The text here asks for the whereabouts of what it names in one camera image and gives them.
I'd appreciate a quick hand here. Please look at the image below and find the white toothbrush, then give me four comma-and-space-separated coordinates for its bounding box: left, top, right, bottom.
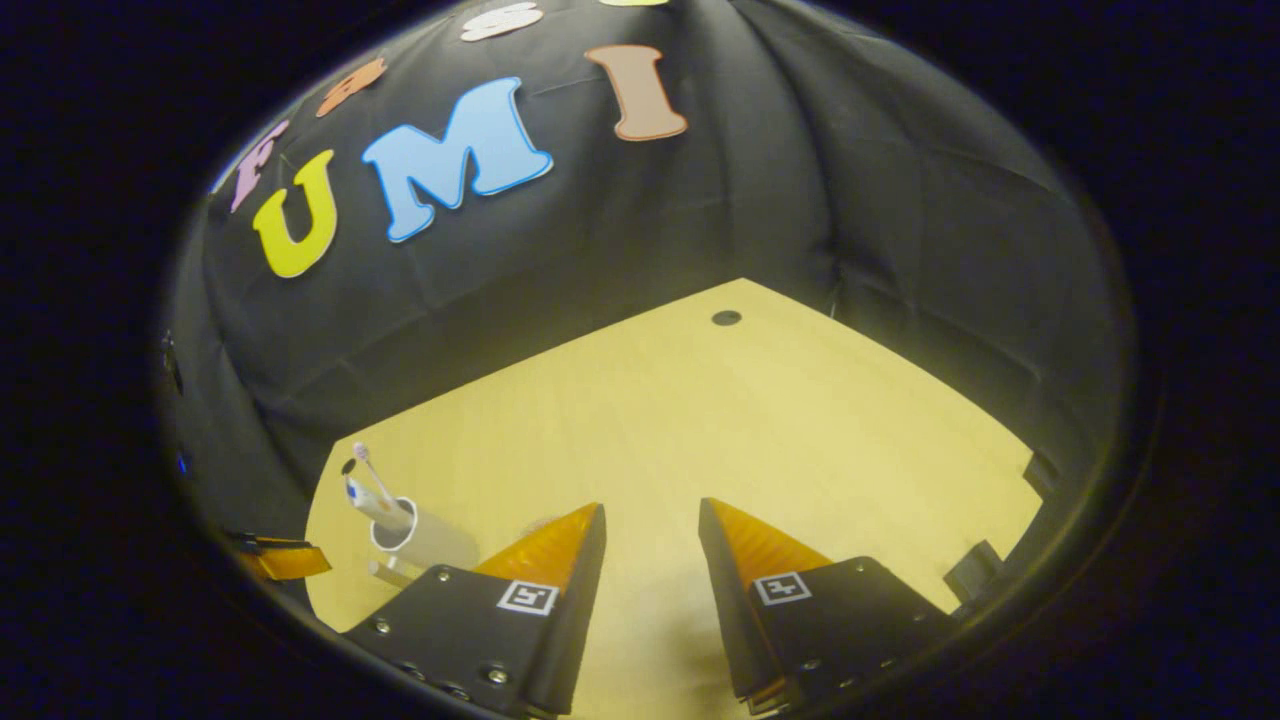
351, 443, 401, 511

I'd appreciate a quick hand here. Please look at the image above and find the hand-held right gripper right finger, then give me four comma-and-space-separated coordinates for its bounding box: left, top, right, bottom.
697, 497, 956, 716

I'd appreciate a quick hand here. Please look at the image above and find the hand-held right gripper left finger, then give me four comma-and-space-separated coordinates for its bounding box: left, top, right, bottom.
340, 502, 608, 719

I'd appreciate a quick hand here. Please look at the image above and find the white cup with wooden handle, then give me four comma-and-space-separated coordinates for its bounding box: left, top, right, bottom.
368, 497, 481, 589

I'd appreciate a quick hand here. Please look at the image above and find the black backdrop cloth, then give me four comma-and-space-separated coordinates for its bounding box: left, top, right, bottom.
165, 0, 1136, 621

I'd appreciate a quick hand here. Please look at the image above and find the white toothpaste tube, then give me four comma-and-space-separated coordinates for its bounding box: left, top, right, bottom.
344, 476, 413, 531

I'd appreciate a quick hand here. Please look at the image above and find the light wooden desktop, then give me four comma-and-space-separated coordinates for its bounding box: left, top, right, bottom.
303, 277, 1046, 720

